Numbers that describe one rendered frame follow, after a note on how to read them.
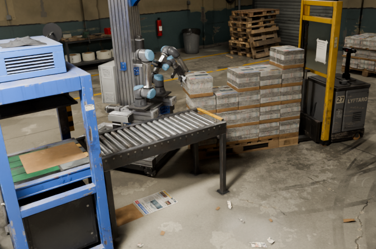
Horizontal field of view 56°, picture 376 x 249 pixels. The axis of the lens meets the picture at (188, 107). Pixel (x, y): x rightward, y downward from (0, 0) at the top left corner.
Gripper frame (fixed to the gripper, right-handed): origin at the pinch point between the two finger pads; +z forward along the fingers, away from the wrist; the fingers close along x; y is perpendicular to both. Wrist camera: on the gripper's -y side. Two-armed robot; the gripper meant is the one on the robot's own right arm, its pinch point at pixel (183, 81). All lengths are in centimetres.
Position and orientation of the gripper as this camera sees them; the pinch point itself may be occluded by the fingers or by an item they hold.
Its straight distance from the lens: 429.0
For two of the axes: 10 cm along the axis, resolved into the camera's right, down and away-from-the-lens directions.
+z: 5.1, 7.6, 4.0
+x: -2.5, -3.1, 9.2
